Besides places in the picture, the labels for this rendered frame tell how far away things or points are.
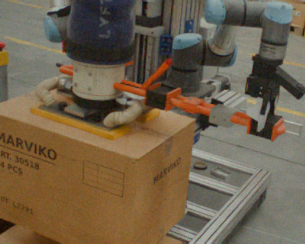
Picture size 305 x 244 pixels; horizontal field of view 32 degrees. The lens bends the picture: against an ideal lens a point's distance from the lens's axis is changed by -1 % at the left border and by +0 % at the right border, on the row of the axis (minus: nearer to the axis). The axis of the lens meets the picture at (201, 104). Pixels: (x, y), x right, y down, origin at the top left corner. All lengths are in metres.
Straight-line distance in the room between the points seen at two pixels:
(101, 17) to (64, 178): 0.52
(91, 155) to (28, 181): 0.30
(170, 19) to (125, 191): 1.04
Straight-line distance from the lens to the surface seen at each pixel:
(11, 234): 2.19
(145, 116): 1.82
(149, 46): 2.40
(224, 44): 2.16
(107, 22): 1.67
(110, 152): 1.61
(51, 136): 1.73
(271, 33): 1.46
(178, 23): 2.43
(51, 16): 2.45
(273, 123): 1.53
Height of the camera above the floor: 1.77
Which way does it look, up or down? 20 degrees down
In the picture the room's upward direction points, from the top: 7 degrees clockwise
